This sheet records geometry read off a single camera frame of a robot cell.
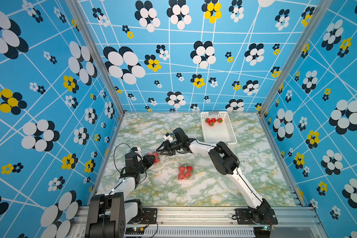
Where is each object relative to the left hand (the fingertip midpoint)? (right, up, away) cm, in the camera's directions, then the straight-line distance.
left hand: (155, 155), depth 89 cm
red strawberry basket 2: (+38, +20, +20) cm, 47 cm away
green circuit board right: (+54, -31, -21) cm, 66 cm away
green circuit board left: (-7, -34, -17) cm, 38 cm away
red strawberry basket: (-1, 0, +5) cm, 5 cm away
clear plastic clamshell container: (+19, -9, -2) cm, 21 cm away
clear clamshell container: (-4, 0, +7) cm, 8 cm away
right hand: (+2, +2, +5) cm, 5 cm away
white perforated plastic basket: (+45, +14, +15) cm, 49 cm away
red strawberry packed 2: (+20, -8, 0) cm, 22 cm away
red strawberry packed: (+16, -8, -1) cm, 18 cm away
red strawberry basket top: (+45, +22, +22) cm, 55 cm away
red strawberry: (0, -3, +2) cm, 4 cm away
